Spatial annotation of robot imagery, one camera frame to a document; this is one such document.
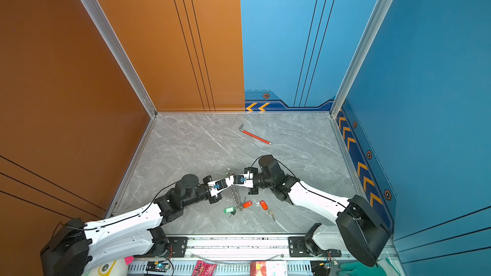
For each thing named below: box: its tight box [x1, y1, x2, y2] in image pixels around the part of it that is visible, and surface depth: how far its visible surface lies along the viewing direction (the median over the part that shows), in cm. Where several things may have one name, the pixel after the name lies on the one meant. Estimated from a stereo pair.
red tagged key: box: [259, 199, 276, 222], surface depth 85 cm
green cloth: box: [337, 260, 387, 276], surface depth 69 cm
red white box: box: [249, 260, 288, 276], surface depth 67 cm
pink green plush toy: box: [81, 255, 135, 276], surface depth 65 cm
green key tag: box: [223, 207, 236, 215], surface depth 84 cm
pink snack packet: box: [191, 260, 218, 276], surface depth 70 cm
